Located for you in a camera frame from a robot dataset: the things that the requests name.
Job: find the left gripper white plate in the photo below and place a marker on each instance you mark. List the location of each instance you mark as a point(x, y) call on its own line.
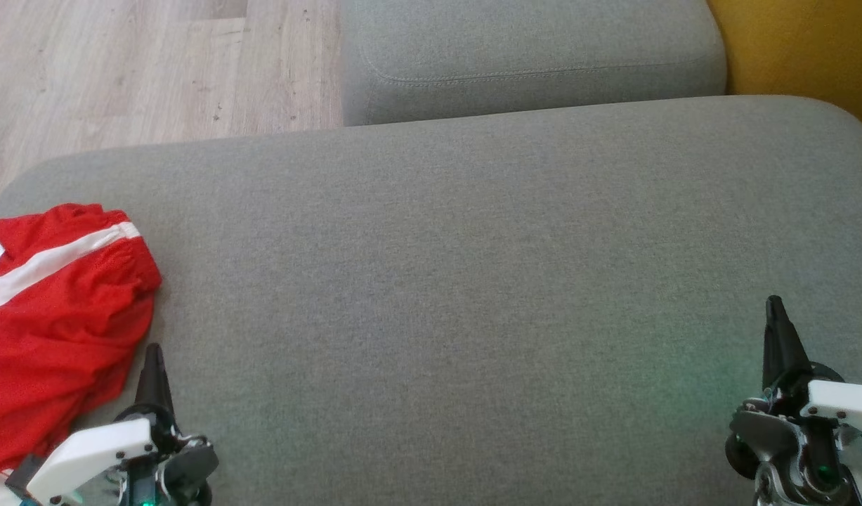
point(93, 453)

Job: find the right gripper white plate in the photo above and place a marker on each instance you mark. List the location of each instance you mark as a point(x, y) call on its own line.
point(838, 404)

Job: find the red shirt white trim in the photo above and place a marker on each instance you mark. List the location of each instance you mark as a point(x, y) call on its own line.
point(23, 414)

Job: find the small grey sofa cushion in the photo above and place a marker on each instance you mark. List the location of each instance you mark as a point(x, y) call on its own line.
point(529, 49)

